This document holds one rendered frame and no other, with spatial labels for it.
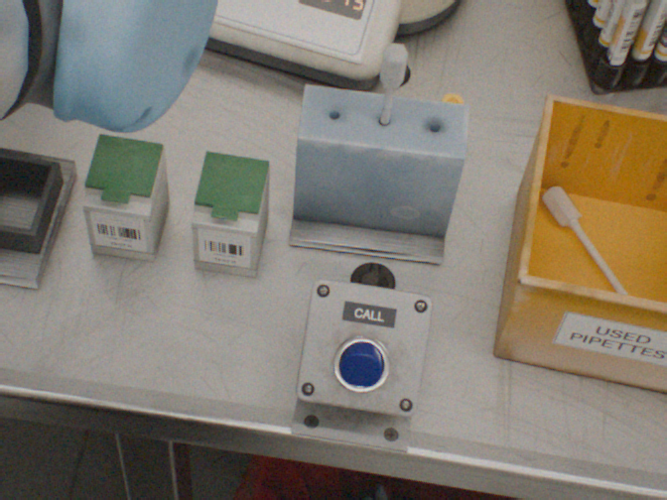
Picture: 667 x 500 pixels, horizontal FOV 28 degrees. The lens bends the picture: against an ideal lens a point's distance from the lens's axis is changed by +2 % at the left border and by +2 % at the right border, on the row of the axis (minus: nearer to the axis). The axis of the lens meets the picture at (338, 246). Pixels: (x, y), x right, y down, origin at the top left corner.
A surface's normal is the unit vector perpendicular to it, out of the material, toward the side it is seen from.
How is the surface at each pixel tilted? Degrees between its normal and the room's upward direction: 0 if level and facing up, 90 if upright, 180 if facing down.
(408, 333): 30
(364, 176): 90
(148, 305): 0
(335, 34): 25
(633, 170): 90
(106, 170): 0
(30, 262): 0
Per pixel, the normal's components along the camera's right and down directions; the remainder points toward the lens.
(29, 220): 0.06, -0.51
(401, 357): -0.02, -0.02
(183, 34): 0.91, 0.37
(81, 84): -0.33, 0.65
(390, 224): -0.11, 0.85
